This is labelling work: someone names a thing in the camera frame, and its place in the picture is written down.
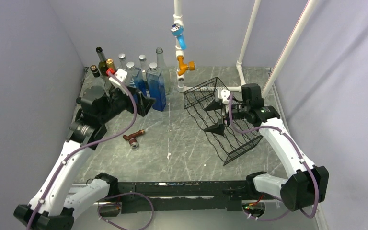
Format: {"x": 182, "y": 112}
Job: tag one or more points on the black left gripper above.
{"x": 144, "y": 103}

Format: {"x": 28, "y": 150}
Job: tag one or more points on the clear black-capped bottle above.
{"x": 100, "y": 80}

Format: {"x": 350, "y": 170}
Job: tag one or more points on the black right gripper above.
{"x": 218, "y": 128}

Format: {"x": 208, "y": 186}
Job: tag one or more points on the tall clear open-neck bottle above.
{"x": 164, "y": 69}

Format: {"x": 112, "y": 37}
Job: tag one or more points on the black wire wine rack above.
{"x": 233, "y": 144}

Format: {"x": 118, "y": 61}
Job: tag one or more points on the brown gold-capped wine bottle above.
{"x": 110, "y": 64}

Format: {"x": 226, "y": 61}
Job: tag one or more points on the white PVC pipe frame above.
{"x": 178, "y": 18}

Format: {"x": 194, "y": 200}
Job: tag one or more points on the dark green wine bottle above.
{"x": 102, "y": 65}

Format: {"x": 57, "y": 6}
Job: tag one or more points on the clear blue bottle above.
{"x": 135, "y": 77}
{"x": 156, "y": 86}

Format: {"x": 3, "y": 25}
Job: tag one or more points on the white diagonal pole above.
{"x": 302, "y": 21}

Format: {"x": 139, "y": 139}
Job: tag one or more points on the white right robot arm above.
{"x": 306, "y": 183}

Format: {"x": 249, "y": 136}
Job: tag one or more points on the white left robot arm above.
{"x": 52, "y": 208}

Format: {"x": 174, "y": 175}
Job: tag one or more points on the orange pipe valve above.
{"x": 184, "y": 67}

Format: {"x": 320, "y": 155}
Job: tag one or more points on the clear bottle dark label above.
{"x": 123, "y": 61}

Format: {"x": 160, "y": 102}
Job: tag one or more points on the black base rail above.
{"x": 135, "y": 197}

